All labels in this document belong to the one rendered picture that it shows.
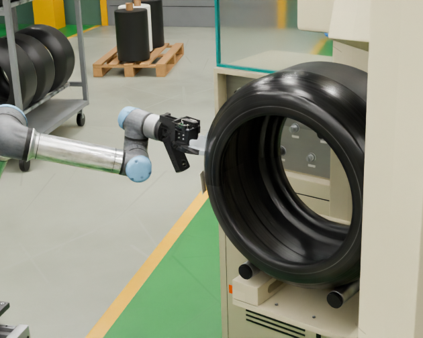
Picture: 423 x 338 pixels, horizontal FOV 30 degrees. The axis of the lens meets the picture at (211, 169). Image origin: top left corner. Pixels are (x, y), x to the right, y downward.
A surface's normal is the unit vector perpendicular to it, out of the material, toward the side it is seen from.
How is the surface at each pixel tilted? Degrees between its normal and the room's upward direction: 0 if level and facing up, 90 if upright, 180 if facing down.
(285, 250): 20
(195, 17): 90
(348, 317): 0
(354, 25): 72
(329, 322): 0
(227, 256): 90
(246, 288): 90
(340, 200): 90
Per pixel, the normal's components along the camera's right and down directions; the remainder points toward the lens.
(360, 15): -0.58, -0.02
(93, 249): -0.04, -0.94
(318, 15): -0.61, 0.29
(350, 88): 0.31, -0.77
